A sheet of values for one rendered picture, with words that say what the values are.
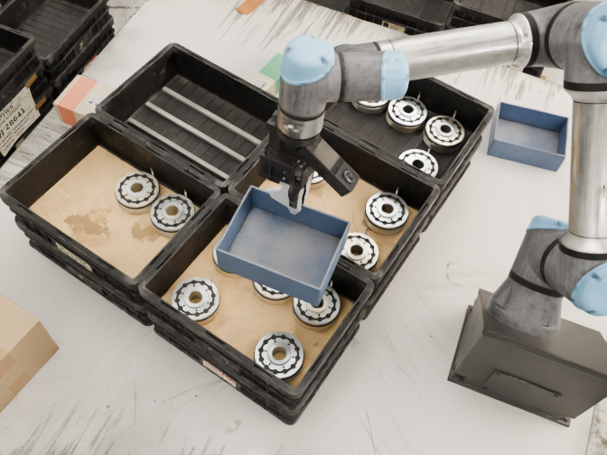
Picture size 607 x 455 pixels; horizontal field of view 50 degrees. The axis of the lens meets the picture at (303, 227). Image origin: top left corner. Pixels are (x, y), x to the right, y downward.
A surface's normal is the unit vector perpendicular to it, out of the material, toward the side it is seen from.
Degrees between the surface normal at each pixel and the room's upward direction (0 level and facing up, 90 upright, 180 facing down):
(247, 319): 0
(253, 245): 1
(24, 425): 0
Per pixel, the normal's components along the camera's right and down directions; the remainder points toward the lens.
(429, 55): 0.18, 0.25
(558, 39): -0.98, 0.09
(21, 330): 0.05, -0.53
